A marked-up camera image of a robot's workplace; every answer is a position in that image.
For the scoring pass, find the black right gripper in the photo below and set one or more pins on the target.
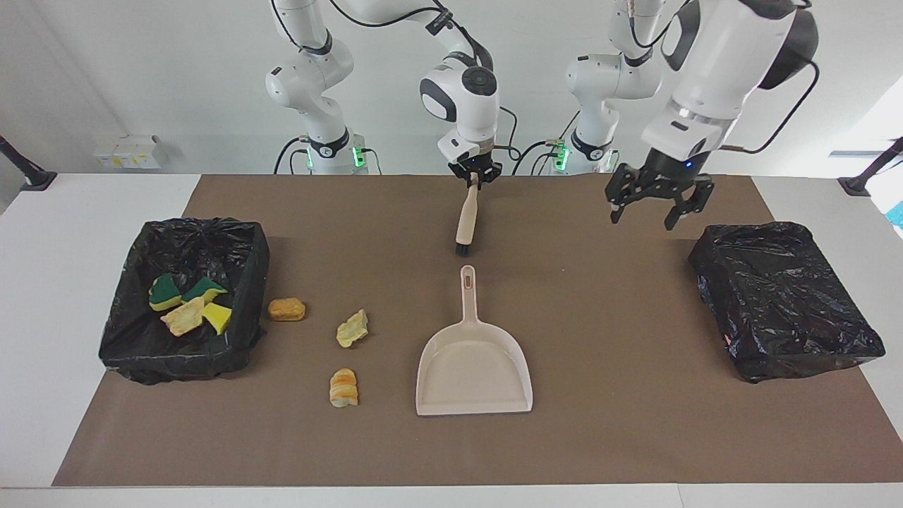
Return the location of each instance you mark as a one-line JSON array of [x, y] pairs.
[[474, 166]]

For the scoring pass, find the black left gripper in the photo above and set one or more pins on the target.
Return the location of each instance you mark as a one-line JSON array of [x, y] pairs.
[[667, 173]]

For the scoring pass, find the beige hand brush black bristles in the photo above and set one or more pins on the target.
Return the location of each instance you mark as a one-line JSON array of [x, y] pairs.
[[467, 219]]

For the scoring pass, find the beige plastic dustpan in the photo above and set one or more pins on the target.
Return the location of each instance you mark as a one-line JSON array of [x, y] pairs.
[[473, 374]]

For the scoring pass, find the pale yellow bread chunk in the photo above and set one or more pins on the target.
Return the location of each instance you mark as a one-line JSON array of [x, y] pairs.
[[351, 329]]

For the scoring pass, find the brown bread bun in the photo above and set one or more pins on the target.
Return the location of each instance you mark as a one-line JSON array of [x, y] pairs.
[[286, 310]]

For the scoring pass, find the striped croissant piece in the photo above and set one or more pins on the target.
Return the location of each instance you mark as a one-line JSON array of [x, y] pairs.
[[343, 388]]

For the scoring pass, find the yellow green sponge piece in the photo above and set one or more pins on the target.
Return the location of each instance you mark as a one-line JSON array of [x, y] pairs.
[[165, 291], [204, 288], [217, 319]]

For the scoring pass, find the orange striped bread slice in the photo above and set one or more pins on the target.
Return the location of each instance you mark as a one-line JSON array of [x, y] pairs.
[[183, 317]]

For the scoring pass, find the bin with black bag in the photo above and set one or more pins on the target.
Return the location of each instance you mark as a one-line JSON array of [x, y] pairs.
[[141, 353], [783, 296]]

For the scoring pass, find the teal object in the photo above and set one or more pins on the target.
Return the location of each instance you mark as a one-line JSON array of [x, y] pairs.
[[897, 215]]

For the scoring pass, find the brown table mat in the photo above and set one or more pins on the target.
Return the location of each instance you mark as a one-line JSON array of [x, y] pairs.
[[451, 451]]

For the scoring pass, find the black camera stand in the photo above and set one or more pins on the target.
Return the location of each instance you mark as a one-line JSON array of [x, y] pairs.
[[857, 185], [32, 176]]

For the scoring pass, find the white wall boxes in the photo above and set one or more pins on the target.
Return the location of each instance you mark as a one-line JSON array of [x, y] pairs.
[[130, 152]]

